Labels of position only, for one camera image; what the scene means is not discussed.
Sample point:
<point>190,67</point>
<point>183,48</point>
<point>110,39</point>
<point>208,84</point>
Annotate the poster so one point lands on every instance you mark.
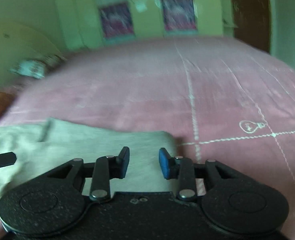
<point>178,15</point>
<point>116,20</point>

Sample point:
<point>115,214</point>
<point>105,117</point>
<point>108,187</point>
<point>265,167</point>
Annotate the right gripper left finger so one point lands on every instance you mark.
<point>107,168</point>

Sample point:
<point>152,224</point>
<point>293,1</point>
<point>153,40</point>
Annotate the pink grid bedsheet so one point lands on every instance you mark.
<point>218,98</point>

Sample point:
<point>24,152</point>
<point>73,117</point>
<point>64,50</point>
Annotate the grey-green pants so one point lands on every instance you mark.
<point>41,147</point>

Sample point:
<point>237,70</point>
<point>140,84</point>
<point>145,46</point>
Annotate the corner shelf unit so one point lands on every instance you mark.
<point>228,18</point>

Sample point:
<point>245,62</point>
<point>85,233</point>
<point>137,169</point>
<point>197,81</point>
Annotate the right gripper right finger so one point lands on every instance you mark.
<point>181,169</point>

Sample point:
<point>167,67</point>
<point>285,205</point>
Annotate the lower right poster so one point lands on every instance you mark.
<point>178,15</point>

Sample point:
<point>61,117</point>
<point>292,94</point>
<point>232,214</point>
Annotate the lower left poster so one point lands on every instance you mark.
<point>116,20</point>

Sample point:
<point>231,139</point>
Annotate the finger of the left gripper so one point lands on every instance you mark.
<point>7,159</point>

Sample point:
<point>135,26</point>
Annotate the dark brown wooden door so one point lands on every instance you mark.
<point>253,21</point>

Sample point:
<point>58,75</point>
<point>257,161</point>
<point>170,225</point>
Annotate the cream arched headboard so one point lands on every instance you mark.
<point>19,42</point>

